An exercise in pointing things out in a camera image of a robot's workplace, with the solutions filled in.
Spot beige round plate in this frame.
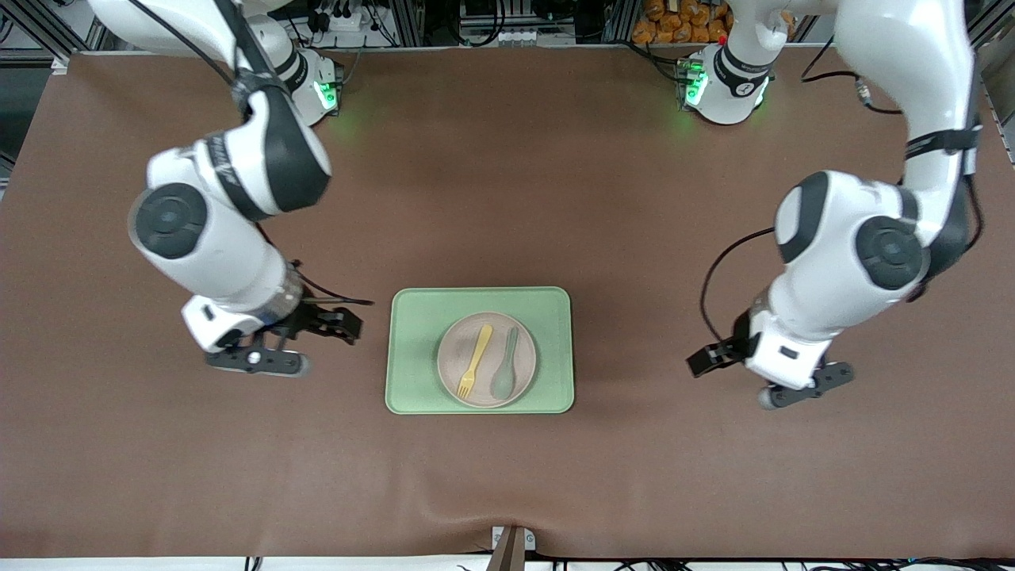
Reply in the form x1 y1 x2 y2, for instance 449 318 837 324
437 312 538 409

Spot yellow plastic fork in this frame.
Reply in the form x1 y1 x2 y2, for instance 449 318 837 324
457 324 494 400

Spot light green rectangular tray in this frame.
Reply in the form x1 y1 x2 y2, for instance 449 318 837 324
385 286 575 416

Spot grey-green plastic spoon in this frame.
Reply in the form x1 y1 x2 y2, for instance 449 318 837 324
489 326 520 400

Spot brown table mat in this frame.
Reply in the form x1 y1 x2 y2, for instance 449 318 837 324
0 44 1015 561

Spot white power strip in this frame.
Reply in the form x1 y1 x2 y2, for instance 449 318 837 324
309 6 380 34

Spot orange packaged snacks pile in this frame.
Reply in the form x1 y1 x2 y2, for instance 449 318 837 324
632 0 734 45

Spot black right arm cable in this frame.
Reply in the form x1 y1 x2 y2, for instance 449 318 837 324
127 0 375 350

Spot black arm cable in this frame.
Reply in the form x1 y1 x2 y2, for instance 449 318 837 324
127 0 375 350
700 70 905 343

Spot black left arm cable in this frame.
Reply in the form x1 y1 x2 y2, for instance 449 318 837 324
700 70 905 343

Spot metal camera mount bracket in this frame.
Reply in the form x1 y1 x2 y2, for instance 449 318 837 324
485 525 537 571

